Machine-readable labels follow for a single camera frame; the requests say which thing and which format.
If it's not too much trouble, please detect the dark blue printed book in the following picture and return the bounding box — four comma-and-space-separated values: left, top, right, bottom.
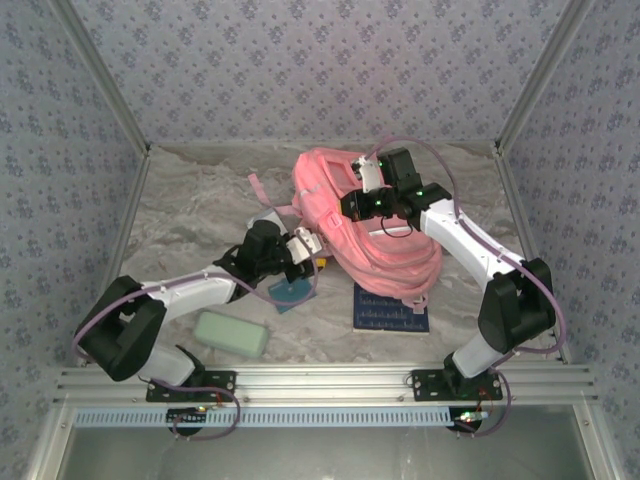
353, 280, 431, 334

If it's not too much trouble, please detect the light blue slotted cable duct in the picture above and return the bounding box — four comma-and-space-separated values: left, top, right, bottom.
73, 407, 484, 429

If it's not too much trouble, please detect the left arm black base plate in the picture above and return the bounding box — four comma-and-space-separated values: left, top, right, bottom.
145, 369, 237, 403

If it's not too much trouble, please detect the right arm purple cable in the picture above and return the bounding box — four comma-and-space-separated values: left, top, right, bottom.
367, 137, 566, 357

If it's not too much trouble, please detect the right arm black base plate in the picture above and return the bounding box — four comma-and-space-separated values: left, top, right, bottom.
410, 368, 503, 403

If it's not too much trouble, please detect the black controller board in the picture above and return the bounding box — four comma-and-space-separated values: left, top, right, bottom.
167, 407, 209, 434
452, 407, 489, 434

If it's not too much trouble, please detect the aluminium table side rail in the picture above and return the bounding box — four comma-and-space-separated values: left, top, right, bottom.
492, 144, 574, 365
77, 149, 154, 369

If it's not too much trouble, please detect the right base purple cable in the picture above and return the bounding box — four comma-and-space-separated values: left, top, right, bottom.
457, 367, 516, 439

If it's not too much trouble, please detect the left black controller board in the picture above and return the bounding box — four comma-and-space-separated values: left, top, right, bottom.
167, 407, 209, 434

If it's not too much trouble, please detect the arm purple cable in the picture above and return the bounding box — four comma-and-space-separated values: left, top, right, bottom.
73, 257, 321, 364
367, 137, 566, 357

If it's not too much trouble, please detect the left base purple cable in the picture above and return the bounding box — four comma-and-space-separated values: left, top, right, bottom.
169, 384, 242, 442

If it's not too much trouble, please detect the aluminium frame post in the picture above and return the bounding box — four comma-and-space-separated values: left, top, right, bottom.
493, 0, 600, 157
49, 0, 153, 157

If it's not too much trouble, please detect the green pencil case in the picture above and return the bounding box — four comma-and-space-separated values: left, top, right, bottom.
193, 310, 270, 359

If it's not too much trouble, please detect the teal grid-paper notebook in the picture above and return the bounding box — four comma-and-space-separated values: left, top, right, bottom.
267, 277, 320, 315

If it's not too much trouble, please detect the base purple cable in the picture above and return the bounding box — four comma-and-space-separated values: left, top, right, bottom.
169, 384, 242, 442
457, 367, 516, 439

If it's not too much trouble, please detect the right black controller board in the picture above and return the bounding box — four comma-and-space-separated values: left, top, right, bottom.
452, 407, 489, 434

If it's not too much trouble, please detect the grey metal sheet panel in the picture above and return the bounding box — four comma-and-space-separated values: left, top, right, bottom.
29, 404, 621, 480

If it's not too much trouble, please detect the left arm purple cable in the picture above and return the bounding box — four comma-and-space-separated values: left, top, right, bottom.
73, 257, 321, 364

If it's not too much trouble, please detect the aluminium mounting rail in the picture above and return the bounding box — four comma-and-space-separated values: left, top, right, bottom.
54, 364, 599, 405

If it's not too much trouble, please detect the pink backpack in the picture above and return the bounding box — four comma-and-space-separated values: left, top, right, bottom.
248, 147, 445, 314

